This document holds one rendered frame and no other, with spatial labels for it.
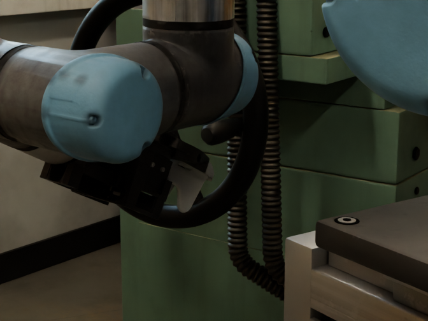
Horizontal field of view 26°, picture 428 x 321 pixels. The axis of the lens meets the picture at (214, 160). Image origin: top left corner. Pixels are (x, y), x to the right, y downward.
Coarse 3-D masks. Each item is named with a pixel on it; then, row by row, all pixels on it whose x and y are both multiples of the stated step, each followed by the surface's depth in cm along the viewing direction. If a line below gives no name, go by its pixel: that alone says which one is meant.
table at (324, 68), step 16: (128, 16) 129; (128, 32) 130; (288, 64) 105; (304, 64) 104; (320, 64) 103; (336, 64) 104; (288, 80) 106; (304, 80) 104; (320, 80) 103; (336, 80) 105
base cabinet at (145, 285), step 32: (224, 160) 125; (256, 192) 123; (288, 192) 120; (320, 192) 117; (352, 192) 114; (384, 192) 112; (416, 192) 116; (128, 224) 138; (224, 224) 127; (256, 224) 124; (288, 224) 121; (128, 256) 139; (160, 256) 135; (192, 256) 131; (224, 256) 128; (256, 256) 125; (128, 288) 140; (160, 288) 136; (192, 288) 132; (224, 288) 129; (256, 288) 126; (128, 320) 142; (160, 320) 137; (192, 320) 134; (224, 320) 130; (256, 320) 127
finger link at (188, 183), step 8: (176, 160) 90; (176, 168) 90; (184, 168) 91; (192, 168) 91; (208, 168) 93; (168, 176) 89; (176, 176) 90; (184, 176) 91; (192, 176) 92; (200, 176) 93; (208, 176) 94; (176, 184) 91; (184, 184) 92; (192, 184) 93; (200, 184) 94; (184, 192) 92; (192, 192) 93; (184, 200) 92; (192, 200) 93; (184, 208) 92
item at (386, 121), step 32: (192, 128) 127; (288, 128) 118; (320, 128) 115; (352, 128) 113; (384, 128) 110; (416, 128) 113; (288, 160) 119; (320, 160) 116; (352, 160) 114; (384, 160) 111; (416, 160) 115
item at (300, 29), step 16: (288, 0) 103; (304, 0) 102; (320, 0) 103; (256, 16) 106; (288, 16) 104; (304, 16) 103; (320, 16) 104; (256, 32) 107; (288, 32) 104; (304, 32) 103; (320, 32) 104; (256, 48) 107; (288, 48) 105; (304, 48) 103; (320, 48) 105
